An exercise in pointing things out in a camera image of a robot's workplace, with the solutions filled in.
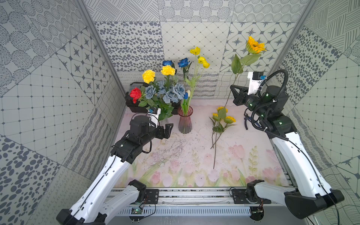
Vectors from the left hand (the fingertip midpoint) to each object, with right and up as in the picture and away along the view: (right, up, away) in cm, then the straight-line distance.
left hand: (168, 123), depth 69 cm
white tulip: (+11, +18, +17) cm, 27 cm away
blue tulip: (+9, +11, +18) cm, 23 cm away
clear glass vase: (-8, -2, +27) cm, 28 cm away
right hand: (+29, +16, -4) cm, 34 cm away
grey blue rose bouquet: (-5, +16, +11) cm, 20 cm away
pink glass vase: (+8, -4, +29) cm, 31 cm away
